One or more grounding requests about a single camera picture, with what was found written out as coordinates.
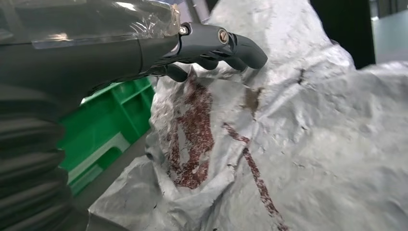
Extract black inbound scanner machine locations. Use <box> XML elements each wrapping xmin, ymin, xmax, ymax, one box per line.
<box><xmin>310</xmin><ymin>0</ymin><xmax>376</xmax><ymax>69</ymax></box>

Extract grey poly mailer parcel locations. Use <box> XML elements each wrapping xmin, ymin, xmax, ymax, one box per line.
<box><xmin>88</xmin><ymin>0</ymin><xmax>408</xmax><ymax>231</ymax></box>

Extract green plastic crate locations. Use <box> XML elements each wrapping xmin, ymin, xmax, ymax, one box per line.
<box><xmin>59</xmin><ymin>76</ymin><xmax>156</xmax><ymax>197</ymax></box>

